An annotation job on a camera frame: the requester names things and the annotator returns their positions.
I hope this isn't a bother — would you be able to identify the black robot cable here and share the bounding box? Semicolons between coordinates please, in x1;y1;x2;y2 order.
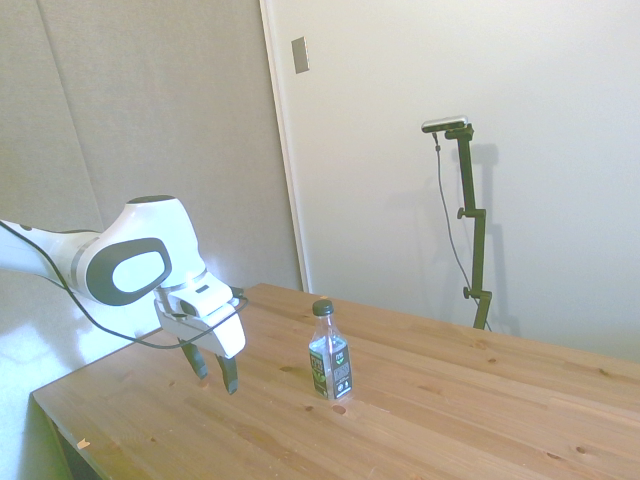
0;219;250;350

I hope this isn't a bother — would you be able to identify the black camera stand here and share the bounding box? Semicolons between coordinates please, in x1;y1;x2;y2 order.
443;124;492;330

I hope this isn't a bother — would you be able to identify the grey wall switch plate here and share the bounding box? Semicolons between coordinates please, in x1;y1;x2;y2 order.
290;36;311;75

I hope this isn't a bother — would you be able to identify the clear plastic bottle black cap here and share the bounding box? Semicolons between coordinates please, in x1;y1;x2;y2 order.
308;299;353;401

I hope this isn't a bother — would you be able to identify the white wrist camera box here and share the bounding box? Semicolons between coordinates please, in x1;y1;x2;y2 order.
160;273;237;321

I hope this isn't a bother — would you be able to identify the silver exterior camera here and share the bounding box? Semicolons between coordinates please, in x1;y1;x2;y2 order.
421;114;470;134

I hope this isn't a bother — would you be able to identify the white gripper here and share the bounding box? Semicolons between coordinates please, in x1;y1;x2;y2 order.
155;274;247;396

